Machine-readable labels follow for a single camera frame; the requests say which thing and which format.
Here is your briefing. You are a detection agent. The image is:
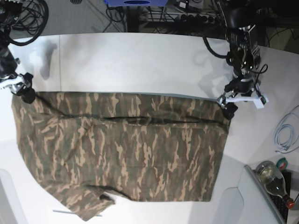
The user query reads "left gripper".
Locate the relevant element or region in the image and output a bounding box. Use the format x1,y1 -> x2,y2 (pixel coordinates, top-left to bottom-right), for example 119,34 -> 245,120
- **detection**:
216,46 -> 270,121

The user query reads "camouflage t-shirt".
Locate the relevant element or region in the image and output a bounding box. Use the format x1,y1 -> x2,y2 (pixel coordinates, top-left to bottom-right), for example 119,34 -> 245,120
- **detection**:
12,92 -> 230,221

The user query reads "black power strip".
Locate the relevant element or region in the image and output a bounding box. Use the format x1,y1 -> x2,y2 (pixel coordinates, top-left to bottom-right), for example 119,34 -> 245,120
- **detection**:
179,14 -> 220,24

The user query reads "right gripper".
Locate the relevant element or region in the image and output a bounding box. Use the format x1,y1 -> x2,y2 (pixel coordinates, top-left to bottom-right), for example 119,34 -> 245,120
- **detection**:
0,28 -> 36,104

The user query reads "light blue coiled cable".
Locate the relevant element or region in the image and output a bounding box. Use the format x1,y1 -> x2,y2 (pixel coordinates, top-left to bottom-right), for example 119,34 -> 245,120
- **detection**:
273,106 -> 299,154

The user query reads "white label plate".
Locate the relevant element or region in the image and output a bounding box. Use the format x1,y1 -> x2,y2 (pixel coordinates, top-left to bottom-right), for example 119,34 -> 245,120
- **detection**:
52,210 -> 102,217

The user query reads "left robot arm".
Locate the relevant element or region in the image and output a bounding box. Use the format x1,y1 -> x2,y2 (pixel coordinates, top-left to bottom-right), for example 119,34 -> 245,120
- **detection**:
202,0 -> 299,120

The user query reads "green tape roll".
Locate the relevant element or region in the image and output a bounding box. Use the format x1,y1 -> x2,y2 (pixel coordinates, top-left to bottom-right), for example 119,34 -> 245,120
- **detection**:
276,157 -> 288,170

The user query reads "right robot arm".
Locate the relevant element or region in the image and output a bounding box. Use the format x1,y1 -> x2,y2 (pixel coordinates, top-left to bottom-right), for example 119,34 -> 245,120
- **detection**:
0,0 -> 36,104

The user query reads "black coiled cable bundle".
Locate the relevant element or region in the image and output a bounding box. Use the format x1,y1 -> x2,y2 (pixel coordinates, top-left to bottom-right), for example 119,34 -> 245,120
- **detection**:
0,0 -> 50,47

